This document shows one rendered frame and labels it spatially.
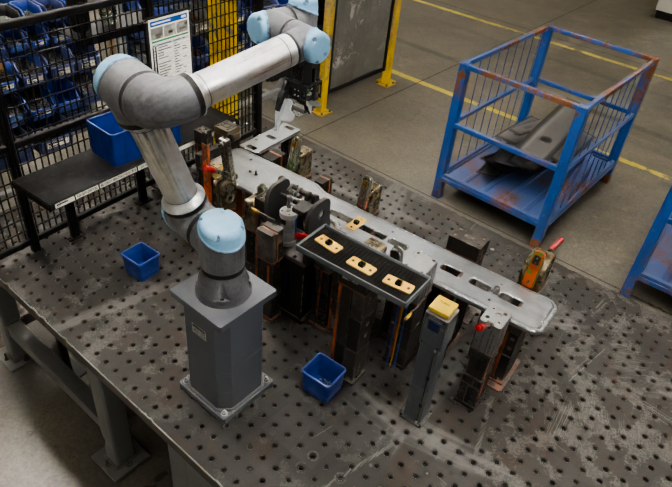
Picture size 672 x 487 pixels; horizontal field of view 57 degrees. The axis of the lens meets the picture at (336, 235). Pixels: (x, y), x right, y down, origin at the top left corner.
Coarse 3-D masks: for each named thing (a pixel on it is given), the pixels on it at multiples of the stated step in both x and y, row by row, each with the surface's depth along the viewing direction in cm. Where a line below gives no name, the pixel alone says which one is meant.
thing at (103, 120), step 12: (96, 120) 227; (108, 120) 231; (96, 132) 222; (108, 132) 234; (120, 132) 218; (96, 144) 226; (108, 144) 220; (120, 144) 221; (132, 144) 225; (108, 156) 224; (120, 156) 223; (132, 156) 228
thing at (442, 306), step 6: (438, 300) 162; (444, 300) 162; (450, 300) 162; (432, 306) 160; (438, 306) 160; (444, 306) 160; (450, 306) 160; (456, 306) 161; (438, 312) 159; (444, 312) 158; (450, 312) 159
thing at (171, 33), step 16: (160, 16) 234; (176, 16) 241; (160, 32) 238; (176, 32) 244; (160, 48) 241; (176, 48) 248; (192, 48) 254; (160, 64) 244; (176, 64) 251; (192, 64) 258
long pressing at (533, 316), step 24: (240, 168) 236; (264, 168) 238; (312, 192) 227; (360, 216) 218; (360, 240) 206; (384, 240) 207; (408, 240) 209; (456, 264) 200; (456, 288) 191; (480, 288) 192; (504, 288) 193; (528, 312) 185; (552, 312) 186
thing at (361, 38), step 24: (336, 0) 456; (360, 0) 483; (384, 0) 507; (336, 24) 471; (360, 24) 498; (384, 24) 523; (336, 48) 485; (360, 48) 512; (384, 48) 539; (336, 72) 499; (360, 72) 529; (384, 72) 557
